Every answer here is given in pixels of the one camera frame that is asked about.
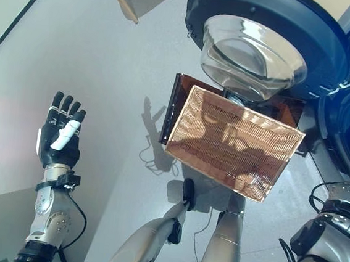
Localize round glass washing machine door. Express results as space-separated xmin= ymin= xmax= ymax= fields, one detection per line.
xmin=177 ymin=0 xmax=350 ymax=111

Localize silver robot leg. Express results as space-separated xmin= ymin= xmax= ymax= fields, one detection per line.
xmin=109 ymin=171 xmax=196 ymax=262
xmin=196 ymin=192 xmax=248 ymax=262

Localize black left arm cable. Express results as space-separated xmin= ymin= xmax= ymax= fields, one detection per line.
xmin=56 ymin=194 xmax=91 ymax=252

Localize thin black floor cable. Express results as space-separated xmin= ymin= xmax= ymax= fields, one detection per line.
xmin=184 ymin=211 xmax=214 ymax=262

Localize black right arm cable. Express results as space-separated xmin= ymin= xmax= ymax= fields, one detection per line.
xmin=307 ymin=179 xmax=344 ymax=216

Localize left silver robot leg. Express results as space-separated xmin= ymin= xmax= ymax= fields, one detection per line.
xmin=109 ymin=171 xmax=196 ymax=262

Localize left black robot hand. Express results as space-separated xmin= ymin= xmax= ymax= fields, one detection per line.
xmin=33 ymin=89 xmax=89 ymax=172

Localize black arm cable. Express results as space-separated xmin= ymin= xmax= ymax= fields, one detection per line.
xmin=56 ymin=194 xmax=91 ymax=252
xmin=307 ymin=179 xmax=344 ymax=216

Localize right silver robot leg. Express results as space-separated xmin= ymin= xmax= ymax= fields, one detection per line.
xmin=196 ymin=192 xmax=248 ymax=262

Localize wicker laundry basket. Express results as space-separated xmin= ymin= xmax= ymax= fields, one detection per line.
xmin=160 ymin=82 xmax=310 ymax=207

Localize black baseboard strip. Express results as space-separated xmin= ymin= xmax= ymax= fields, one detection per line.
xmin=56 ymin=245 xmax=71 ymax=262
xmin=0 ymin=0 xmax=59 ymax=72

